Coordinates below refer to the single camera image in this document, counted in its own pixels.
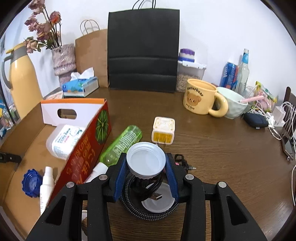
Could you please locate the purple white round tub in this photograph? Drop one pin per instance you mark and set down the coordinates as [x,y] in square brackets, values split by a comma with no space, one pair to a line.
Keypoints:
[186,55]

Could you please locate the clear glass bottle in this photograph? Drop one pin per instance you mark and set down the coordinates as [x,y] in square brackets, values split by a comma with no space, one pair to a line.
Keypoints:
[242,74]

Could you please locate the pink plush toy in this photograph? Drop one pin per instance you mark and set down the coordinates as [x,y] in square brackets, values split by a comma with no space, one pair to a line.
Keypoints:
[266,105]

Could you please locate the brown paper bag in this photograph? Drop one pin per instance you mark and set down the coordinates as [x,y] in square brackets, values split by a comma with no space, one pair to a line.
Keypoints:
[92,55]

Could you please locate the white ridged cap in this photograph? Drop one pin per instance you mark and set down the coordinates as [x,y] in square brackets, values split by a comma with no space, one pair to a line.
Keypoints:
[161,206]

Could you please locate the orange red cardboard box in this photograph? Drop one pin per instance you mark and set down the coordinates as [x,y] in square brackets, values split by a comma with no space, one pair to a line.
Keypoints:
[25,139]

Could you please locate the pink spoon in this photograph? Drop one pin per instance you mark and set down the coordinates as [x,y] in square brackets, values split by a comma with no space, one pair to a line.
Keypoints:
[252,99]

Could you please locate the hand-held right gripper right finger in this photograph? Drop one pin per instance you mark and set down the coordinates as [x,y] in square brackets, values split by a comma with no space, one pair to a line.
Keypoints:
[172,178]

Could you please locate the black paper bag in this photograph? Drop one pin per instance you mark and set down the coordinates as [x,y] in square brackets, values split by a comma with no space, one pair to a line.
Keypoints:
[143,46]

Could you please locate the colourful clutter pile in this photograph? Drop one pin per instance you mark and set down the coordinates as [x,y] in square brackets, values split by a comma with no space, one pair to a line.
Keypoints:
[4,115]

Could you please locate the dark wooden chair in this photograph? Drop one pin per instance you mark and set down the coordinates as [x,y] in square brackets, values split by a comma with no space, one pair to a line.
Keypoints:
[288,92]

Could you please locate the pale green bowl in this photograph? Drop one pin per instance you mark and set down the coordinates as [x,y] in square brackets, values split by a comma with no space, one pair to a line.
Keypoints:
[233,106]

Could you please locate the pink speckled vase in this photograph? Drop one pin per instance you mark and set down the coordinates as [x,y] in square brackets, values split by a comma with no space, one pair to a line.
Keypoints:
[63,60]

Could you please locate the clear grain storage container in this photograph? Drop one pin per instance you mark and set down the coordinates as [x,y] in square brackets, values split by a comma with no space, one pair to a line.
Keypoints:
[185,78]

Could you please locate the green bottle with white cap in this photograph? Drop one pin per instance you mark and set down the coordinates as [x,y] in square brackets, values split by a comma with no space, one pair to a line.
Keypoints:
[122,143]

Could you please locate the dried pink flowers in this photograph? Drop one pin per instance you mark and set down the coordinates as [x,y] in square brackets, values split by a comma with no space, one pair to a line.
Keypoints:
[44,27]

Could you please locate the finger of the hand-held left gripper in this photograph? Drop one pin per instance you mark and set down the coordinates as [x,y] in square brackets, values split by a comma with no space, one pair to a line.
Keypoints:
[10,158]

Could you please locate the blue notched cap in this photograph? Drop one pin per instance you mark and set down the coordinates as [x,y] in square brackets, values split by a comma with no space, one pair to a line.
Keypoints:
[31,184]

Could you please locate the blue tissue box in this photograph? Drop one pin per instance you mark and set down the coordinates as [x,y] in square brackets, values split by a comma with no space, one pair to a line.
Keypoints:
[78,87]

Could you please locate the white power strip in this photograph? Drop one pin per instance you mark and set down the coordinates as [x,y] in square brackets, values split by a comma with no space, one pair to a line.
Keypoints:
[276,122]

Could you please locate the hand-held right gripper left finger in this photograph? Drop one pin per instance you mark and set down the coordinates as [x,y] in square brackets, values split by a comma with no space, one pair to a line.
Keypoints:
[120,178]

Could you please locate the yellow green snack packet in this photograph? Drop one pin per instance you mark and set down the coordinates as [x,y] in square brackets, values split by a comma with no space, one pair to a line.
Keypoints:
[266,91]

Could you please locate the black zip pouch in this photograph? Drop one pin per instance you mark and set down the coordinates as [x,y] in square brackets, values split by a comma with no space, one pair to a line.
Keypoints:
[255,120]

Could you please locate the white spray bottle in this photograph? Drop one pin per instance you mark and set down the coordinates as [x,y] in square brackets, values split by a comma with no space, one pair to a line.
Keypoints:
[46,190]

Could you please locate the cream yellow charger plug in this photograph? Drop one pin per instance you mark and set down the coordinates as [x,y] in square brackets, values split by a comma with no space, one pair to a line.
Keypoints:
[163,126]

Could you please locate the white power adapter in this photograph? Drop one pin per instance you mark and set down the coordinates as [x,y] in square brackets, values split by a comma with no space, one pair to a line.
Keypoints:
[279,113]

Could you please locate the yellow bear mug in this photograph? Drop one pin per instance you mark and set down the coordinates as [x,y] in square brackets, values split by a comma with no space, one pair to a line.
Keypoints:
[196,97]

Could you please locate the white round jar lid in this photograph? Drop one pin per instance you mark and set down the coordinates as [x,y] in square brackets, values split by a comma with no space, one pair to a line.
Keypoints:
[145,160]

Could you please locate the blue drink can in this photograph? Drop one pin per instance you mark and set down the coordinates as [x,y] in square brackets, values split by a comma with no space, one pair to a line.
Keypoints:
[229,74]

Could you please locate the yellow thermos jug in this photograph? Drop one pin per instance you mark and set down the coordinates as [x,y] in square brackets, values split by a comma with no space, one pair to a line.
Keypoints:
[23,81]

